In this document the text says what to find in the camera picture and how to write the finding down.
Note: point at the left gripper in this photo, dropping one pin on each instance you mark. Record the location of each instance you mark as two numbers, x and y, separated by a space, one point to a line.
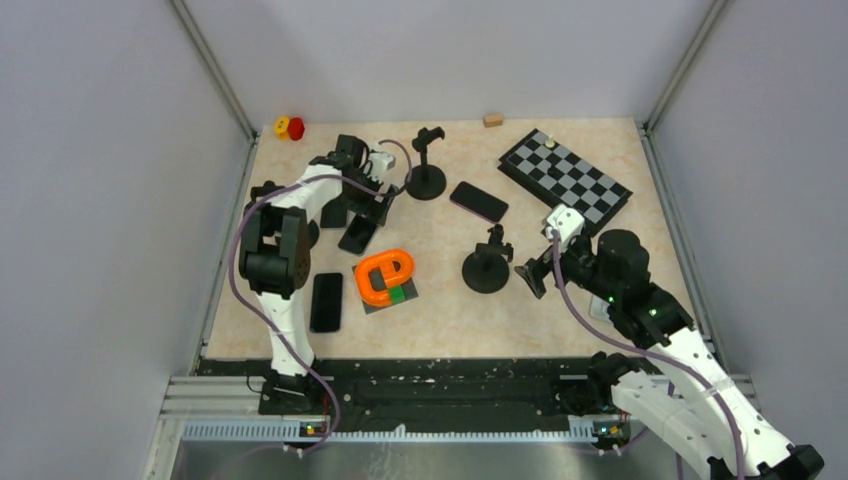
371 208

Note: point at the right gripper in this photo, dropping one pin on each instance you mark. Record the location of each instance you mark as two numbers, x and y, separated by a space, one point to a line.
534 270

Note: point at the teal edged black phone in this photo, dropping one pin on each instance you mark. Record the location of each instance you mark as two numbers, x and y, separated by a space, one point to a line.
357 236

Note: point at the black phone stand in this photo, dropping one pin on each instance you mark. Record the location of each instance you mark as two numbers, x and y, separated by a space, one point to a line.
270 217
486 270
427 181

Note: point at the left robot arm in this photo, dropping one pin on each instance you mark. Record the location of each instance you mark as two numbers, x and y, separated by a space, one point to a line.
273 255

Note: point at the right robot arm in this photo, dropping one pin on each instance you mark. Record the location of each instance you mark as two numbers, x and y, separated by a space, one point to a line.
663 372

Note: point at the black phone upper left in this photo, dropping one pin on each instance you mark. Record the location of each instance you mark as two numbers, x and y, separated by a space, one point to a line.
334 215

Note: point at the white plastic phone holder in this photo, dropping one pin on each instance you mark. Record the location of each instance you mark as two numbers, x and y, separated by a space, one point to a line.
598 309

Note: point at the black phone with purple edge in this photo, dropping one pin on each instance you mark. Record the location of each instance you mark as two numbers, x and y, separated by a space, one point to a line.
479 202

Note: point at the black phone lower left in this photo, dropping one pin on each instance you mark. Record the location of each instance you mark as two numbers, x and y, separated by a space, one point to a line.
326 303

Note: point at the grey building baseplate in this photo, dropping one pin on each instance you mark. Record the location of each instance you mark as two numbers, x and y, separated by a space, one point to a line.
409 291

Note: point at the black grey chessboard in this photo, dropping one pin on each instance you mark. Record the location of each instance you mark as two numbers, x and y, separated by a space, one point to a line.
574 182

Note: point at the green building brick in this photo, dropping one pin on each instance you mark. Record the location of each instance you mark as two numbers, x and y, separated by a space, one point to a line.
396 295

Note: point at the red toy block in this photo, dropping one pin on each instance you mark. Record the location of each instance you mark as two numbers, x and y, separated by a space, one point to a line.
295 129

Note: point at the yellow toy block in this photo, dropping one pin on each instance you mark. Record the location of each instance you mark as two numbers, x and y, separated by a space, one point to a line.
281 127

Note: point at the small wooden block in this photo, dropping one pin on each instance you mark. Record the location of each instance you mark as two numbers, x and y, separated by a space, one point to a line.
493 120

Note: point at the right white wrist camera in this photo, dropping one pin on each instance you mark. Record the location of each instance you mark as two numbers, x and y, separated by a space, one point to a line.
563 224

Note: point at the orange plastic ring toy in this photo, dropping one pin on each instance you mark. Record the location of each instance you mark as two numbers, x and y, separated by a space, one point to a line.
396 266

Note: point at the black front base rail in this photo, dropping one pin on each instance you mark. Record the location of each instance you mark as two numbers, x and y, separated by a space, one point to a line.
431 395

